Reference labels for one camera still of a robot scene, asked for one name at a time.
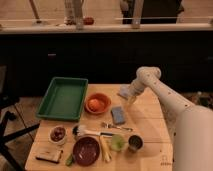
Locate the dark red bowl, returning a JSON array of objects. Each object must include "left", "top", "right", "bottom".
[{"left": 73, "top": 137, "right": 100, "bottom": 166}]

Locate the grey towel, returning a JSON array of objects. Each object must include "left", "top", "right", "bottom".
[{"left": 118, "top": 84, "right": 130, "bottom": 99}]

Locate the wooden block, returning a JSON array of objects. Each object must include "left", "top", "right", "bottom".
[{"left": 35, "top": 148, "right": 63, "bottom": 163}]

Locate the metal cup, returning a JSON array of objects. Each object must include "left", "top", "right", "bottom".
[{"left": 128, "top": 135, "right": 143, "bottom": 152}]

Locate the red object on counter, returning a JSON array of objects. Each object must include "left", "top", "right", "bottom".
[{"left": 83, "top": 17, "right": 94, "bottom": 25}]

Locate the black chair frame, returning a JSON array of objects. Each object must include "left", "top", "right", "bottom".
[{"left": 0, "top": 65, "right": 41, "bottom": 171}]

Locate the green plastic tray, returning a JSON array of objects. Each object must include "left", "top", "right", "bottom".
[{"left": 36, "top": 77, "right": 88, "bottom": 122}]

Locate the orange bowl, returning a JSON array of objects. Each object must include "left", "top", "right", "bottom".
[{"left": 84, "top": 93, "right": 111, "bottom": 115}]

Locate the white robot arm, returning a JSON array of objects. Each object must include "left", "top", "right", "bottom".
[{"left": 128, "top": 66, "right": 213, "bottom": 171}]

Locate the green vegetable piece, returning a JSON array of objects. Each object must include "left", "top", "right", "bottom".
[{"left": 65, "top": 154, "right": 74, "bottom": 166}]

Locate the blue grey sponge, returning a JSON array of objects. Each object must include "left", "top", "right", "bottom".
[{"left": 111, "top": 107, "right": 125, "bottom": 125}]

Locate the small white bowl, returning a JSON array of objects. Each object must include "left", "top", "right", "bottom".
[{"left": 49, "top": 126, "right": 66, "bottom": 145}]

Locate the orange fruit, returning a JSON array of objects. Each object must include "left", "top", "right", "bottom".
[{"left": 88, "top": 99, "right": 104, "bottom": 112}]

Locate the green plastic cup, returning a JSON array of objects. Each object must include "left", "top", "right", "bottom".
[{"left": 110, "top": 135, "right": 125, "bottom": 151}]

